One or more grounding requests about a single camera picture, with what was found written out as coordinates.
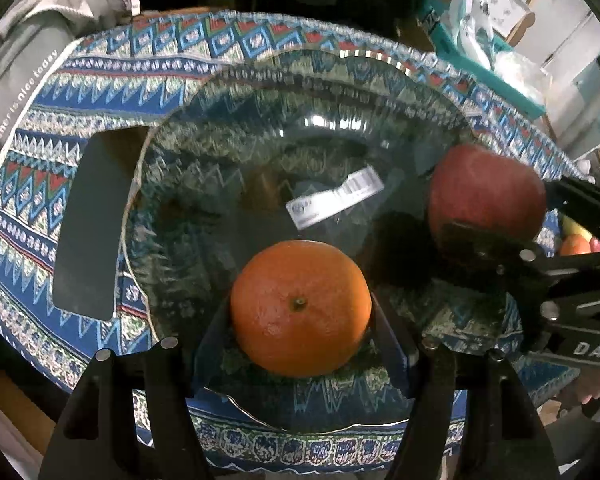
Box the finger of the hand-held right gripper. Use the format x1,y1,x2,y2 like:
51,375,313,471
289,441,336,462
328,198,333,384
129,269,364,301
439,221,600,291
544,179,600,226

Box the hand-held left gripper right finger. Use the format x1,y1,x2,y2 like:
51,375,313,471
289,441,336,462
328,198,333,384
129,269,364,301
370,293,563,480

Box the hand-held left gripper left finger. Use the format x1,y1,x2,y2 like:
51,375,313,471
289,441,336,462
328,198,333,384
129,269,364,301
37,305,233,480

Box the large red apple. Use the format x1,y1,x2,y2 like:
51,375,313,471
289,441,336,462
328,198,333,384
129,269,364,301
428,144,548,241

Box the large orange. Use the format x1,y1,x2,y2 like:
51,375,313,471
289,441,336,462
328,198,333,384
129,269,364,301
230,240,372,379

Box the clear glass bowl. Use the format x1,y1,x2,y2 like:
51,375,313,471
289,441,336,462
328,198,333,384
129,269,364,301
122,50,526,433

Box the person's right hand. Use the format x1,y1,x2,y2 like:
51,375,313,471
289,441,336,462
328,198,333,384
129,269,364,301
567,367,600,407

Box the clear plastic bag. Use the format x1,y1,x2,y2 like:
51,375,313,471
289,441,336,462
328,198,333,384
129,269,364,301
490,50,548,108

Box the teal box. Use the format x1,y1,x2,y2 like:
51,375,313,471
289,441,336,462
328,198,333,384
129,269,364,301
417,0,548,121

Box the dark grey rectangular sheet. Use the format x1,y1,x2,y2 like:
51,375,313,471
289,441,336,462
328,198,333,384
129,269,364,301
52,127,151,323

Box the white printed cardboard box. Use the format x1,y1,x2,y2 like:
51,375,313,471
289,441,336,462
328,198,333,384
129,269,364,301
480,0,537,38

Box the white plastic bag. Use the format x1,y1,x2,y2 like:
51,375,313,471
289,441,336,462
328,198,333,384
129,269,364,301
440,0,498,68

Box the blue patterned tablecloth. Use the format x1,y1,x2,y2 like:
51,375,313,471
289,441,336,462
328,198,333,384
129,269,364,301
0,7,581,463

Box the grey hooded sweatshirt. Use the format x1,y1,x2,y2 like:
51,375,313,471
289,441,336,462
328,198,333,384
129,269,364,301
0,0,142,161

